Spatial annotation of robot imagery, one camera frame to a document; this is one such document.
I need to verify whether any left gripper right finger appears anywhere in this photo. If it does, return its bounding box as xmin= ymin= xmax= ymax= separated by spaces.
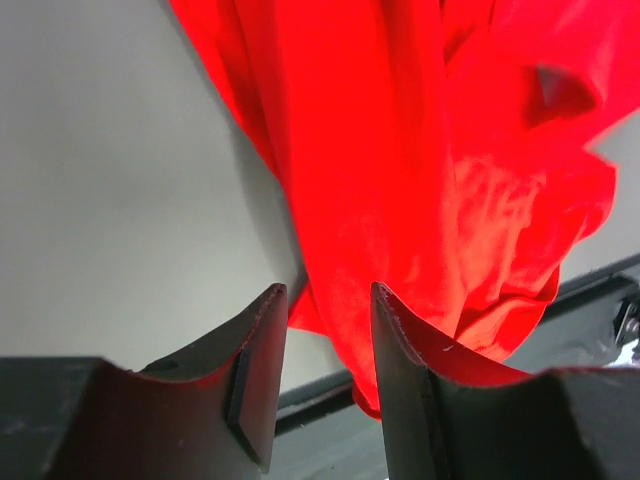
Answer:
xmin=371 ymin=283 xmax=639 ymax=479

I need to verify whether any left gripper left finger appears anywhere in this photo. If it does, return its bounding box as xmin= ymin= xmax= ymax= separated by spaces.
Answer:
xmin=1 ymin=284 xmax=287 ymax=479

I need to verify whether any red t shirt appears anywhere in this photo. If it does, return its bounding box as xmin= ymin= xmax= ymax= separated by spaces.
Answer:
xmin=172 ymin=1 xmax=639 ymax=417

